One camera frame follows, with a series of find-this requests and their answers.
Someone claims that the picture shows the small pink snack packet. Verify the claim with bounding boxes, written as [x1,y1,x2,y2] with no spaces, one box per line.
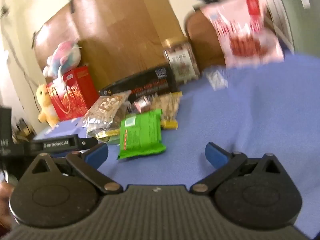
[134,97,152,113]

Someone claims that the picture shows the nut jar with gold lid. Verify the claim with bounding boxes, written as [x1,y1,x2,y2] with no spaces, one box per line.
[161,37,201,83]

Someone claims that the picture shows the pink and blue plush toy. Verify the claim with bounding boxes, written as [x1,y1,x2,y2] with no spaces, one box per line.
[42,40,82,85]

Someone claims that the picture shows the green snack packet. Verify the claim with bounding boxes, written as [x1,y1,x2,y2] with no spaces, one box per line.
[117,109,167,160]

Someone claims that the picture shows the large wooden board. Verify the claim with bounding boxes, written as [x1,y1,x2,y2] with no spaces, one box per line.
[33,0,186,96]

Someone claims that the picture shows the brown rounded chair back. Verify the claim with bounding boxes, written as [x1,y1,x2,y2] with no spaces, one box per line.
[185,10,278,69]

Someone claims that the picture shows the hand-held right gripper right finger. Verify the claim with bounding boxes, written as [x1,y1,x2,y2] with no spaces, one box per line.
[190,142,288,195]

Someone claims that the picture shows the blue printed blanket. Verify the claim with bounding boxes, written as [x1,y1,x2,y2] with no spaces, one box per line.
[32,52,320,238]

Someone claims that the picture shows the red gift bag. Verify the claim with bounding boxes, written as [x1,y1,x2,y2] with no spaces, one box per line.
[46,65,100,122]

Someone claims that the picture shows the yellow plush duck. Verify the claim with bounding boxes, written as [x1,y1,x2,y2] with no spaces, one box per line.
[36,84,60,128]

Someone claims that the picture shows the pink snack bag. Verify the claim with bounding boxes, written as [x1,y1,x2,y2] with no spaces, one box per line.
[200,0,285,68]

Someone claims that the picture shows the yellow-edged clear snack bag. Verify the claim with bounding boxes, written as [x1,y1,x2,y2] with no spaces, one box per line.
[150,92,183,130]

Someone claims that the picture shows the gold-striped snack packet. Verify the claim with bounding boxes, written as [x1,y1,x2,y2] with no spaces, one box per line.
[87,127,122,145]

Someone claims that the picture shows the clear bag of nuts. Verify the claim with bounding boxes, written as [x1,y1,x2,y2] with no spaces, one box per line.
[80,90,132,133]

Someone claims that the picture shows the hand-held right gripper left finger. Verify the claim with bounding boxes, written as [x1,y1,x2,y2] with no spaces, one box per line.
[19,143,123,195]

